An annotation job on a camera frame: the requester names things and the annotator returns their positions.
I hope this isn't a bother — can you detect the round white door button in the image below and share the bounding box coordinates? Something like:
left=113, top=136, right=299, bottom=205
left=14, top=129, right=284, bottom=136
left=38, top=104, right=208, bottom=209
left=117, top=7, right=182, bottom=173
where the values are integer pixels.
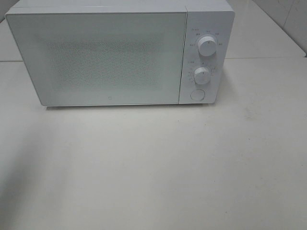
left=190, top=89, right=205, bottom=101

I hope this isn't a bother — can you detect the white timer knob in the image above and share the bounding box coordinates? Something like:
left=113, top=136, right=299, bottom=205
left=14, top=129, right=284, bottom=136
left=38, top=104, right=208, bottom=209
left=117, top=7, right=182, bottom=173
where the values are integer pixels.
left=193, top=67, right=212, bottom=85

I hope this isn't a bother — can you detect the white microwave door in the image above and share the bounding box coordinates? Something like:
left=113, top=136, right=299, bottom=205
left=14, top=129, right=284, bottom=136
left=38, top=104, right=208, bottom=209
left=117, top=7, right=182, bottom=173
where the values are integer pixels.
left=7, top=12, right=186, bottom=106

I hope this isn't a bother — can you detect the upper white power knob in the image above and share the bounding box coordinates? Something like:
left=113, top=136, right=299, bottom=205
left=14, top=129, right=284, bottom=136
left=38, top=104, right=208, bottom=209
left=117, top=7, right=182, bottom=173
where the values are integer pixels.
left=197, top=34, right=217, bottom=57

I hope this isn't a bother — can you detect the white microwave oven body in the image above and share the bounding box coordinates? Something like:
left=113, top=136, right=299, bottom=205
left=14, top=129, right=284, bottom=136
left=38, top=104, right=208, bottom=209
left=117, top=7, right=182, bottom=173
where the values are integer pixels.
left=5, top=0, right=235, bottom=105

